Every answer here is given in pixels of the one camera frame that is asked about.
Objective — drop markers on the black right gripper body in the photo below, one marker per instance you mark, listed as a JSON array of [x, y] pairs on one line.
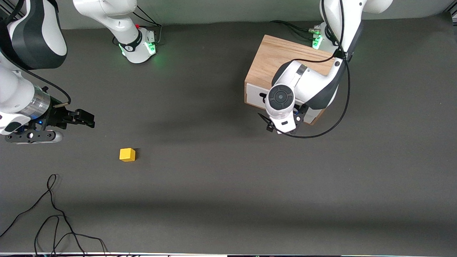
[[57, 115]]

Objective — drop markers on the yellow cube block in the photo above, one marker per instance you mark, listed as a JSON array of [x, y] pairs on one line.
[[126, 154]]

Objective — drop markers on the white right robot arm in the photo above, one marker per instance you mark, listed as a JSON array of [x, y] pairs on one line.
[[21, 35]]

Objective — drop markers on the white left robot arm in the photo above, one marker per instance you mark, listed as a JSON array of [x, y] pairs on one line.
[[310, 78]]

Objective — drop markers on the wooden drawer cabinet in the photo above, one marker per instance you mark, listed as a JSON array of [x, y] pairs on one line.
[[267, 57]]

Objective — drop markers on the aluminium frame rail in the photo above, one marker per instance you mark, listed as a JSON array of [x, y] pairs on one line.
[[452, 13]]

